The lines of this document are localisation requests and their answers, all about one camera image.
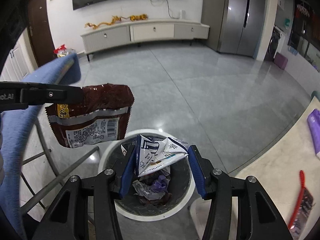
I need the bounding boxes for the dark brown snack bag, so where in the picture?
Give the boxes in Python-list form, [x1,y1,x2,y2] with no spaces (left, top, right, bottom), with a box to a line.
[45,83,135,148]

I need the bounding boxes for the purple plastic bag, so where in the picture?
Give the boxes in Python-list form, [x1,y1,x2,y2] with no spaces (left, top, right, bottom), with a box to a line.
[150,174,170,193]

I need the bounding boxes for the dark blue white carton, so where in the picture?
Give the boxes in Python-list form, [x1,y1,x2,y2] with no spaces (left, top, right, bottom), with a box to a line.
[121,134,189,177]

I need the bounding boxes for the white round trash bin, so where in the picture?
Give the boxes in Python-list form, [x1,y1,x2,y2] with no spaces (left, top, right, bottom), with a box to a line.
[98,129,195,222]

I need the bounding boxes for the beige marble table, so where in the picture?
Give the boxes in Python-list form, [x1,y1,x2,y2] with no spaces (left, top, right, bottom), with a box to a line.
[190,98,319,239]

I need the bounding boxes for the red white gift bag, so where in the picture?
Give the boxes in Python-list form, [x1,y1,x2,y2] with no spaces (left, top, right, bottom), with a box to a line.
[54,44,75,57]

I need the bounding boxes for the dark brown entrance door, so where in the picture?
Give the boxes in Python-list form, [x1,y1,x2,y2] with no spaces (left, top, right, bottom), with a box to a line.
[28,0,57,67]

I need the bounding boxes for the white grey TV cabinet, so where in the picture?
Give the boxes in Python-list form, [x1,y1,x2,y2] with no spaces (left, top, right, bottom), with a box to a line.
[81,19,210,60]

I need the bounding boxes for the purple packet on table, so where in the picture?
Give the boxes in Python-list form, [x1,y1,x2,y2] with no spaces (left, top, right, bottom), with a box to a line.
[307,109,320,158]

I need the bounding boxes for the golden dragon ornament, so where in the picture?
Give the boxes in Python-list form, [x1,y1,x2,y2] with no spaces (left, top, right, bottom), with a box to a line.
[84,14,149,30]

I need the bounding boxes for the purple stool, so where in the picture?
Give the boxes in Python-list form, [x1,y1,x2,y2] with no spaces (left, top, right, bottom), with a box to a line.
[273,52,288,70]

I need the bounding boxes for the grey double-door refrigerator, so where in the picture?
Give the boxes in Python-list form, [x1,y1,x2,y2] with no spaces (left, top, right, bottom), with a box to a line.
[201,0,266,57]

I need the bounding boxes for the white wall cabinets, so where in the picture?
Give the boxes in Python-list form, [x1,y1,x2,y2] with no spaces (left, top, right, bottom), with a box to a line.
[1,29,34,81]

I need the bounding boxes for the red handled brush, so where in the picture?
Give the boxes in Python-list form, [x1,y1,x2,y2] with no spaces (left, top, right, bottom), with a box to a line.
[287,170,313,239]

